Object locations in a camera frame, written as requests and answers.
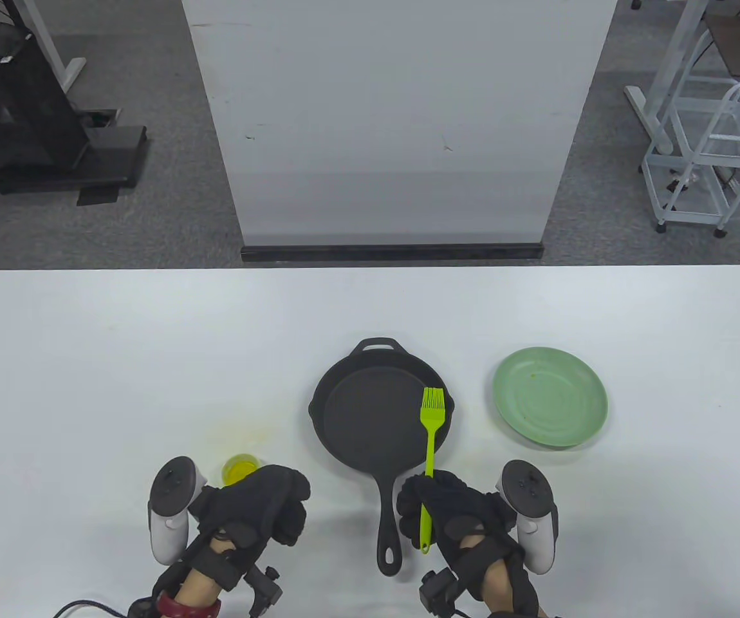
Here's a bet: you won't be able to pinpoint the person's left hand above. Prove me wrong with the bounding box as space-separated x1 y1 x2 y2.
190 464 311 548

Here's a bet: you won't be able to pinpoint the person's right hand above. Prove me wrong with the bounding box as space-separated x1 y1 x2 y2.
396 469 517 564

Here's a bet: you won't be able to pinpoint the small green oil cup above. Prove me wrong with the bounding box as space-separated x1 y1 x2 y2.
221 453 262 488

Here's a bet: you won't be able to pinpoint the green silicone brush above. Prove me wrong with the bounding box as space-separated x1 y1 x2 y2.
420 387 446 554

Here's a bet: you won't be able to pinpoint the black cast iron frying pan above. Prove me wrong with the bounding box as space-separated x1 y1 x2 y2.
308 337 456 577

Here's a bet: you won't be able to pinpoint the person's left forearm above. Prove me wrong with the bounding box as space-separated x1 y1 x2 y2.
174 538 242 606

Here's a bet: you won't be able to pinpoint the person's right forearm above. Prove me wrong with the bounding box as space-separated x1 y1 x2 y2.
459 534 517 612

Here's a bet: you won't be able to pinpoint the white and black right controller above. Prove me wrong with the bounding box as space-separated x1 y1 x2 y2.
496 460 559 576

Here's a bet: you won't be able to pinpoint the white and black controller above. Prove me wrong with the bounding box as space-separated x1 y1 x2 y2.
147 456 208 565
496 460 559 576

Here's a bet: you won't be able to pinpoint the white and black left controller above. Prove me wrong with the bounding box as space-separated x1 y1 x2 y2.
147 456 208 565

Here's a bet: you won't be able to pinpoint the red wristband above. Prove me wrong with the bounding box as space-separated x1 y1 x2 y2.
156 594 223 618

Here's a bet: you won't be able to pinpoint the green round plate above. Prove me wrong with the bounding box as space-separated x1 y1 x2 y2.
492 346 609 450

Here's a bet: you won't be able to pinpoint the black partition base bar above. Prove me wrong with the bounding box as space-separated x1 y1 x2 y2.
241 243 545 263

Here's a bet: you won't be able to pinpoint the white partition panel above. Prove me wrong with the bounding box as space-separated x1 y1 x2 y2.
181 0 619 247

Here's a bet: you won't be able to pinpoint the black computer case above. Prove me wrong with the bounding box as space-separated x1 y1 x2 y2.
0 23 92 180

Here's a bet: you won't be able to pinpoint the white desk leg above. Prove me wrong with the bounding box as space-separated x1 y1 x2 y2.
624 0 710 156
13 0 88 92

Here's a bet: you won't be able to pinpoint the black cable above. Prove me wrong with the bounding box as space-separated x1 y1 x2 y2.
52 600 133 618

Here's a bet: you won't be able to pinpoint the black flat base plate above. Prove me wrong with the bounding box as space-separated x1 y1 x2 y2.
0 124 149 195

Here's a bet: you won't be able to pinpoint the white wire cart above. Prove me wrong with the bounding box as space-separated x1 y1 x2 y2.
641 78 740 239

